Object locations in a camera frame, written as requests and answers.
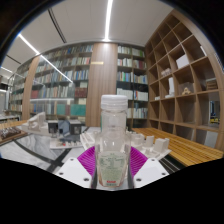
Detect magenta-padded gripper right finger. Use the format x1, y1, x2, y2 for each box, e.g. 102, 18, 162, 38
126, 146, 170, 190

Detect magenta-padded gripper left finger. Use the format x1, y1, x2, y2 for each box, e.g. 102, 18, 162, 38
54, 146, 100, 190

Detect clear plastic bottle white cap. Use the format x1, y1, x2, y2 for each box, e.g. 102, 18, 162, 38
94, 94, 132, 189

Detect white block city model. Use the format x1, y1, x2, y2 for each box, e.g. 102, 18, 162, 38
79, 127, 173, 162

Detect dark grey building model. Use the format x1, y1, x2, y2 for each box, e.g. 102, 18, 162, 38
46, 118, 84, 150

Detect wooden slatted bench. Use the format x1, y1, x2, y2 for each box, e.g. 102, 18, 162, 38
131, 127, 224, 168

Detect white sloped building model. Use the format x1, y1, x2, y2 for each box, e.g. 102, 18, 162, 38
21, 111, 50, 136

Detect wooden cubby shelf unit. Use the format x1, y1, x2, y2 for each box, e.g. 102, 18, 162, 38
144, 9, 224, 152

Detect wooden book shelf unit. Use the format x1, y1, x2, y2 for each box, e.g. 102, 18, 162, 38
9, 43, 95, 124
116, 44, 150, 130

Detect linear ceiling light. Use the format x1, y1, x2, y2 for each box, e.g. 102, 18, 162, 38
102, 0, 115, 42

